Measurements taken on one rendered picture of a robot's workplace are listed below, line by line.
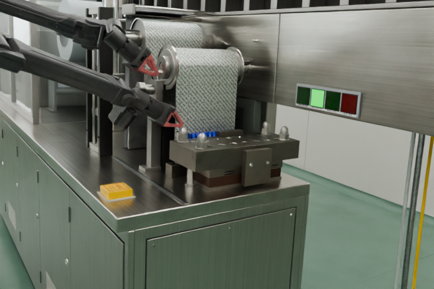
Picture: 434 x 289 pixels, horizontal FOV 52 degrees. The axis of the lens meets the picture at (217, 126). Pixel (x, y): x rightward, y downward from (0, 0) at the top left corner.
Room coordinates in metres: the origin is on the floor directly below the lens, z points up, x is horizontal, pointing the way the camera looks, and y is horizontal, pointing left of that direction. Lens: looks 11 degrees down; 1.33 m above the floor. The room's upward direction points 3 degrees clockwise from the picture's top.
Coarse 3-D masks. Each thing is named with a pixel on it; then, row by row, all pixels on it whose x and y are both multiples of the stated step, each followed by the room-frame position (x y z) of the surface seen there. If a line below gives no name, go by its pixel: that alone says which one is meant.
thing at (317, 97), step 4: (312, 92) 1.36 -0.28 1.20; (316, 92) 1.34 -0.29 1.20; (320, 92) 1.33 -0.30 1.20; (312, 96) 1.36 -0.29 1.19; (316, 96) 1.34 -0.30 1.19; (320, 96) 1.33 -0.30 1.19; (312, 100) 1.36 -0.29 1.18; (316, 100) 1.34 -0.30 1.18; (320, 100) 1.33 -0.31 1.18; (312, 104) 1.35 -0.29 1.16; (316, 104) 1.34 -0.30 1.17; (320, 104) 1.33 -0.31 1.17
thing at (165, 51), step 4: (164, 52) 1.46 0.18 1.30; (168, 52) 1.44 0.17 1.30; (172, 56) 1.42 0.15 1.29; (236, 56) 1.56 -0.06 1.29; (172, 60) 1.41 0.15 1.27; (172, 64) 1.41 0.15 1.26; (172, 68) 1.41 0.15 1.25; (172, 72) 1.41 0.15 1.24; (172, 76) 1.41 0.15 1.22; (164, 80) 1.46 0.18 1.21; (168, 80) 1.44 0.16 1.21; (164, 84) 1.46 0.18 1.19; (168, 84) 1.44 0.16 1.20
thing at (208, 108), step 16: (176, 96) 1.41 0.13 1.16; (192, 96) 1.44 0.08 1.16; (208, 96) 1.47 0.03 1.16; (224, 96) 1.51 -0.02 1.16; (192, 112) 1.44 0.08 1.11; (208, 112) 1.48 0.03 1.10; (224, 112) 1.51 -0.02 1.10; (176, 128) 1.41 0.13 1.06; (192, 128) 1.44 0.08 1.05; (208, 128) 1.48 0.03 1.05; (224, 128) 1.51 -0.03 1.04
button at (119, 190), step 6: (102, 186) 1.19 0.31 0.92; (108, 186) 1.19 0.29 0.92; (114, 186) 1.20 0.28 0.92; (120, 186) 1.20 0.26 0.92; (126, 186) 1.20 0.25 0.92; (102, 192) 1.19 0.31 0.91; (108, 192) 1.15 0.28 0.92; (114, 192) 1.16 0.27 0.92; (120, 192) 1.17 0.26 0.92; (126, 192) 1.18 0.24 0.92; (108, 198) 1.15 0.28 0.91; (114, 198) 1.16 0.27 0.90
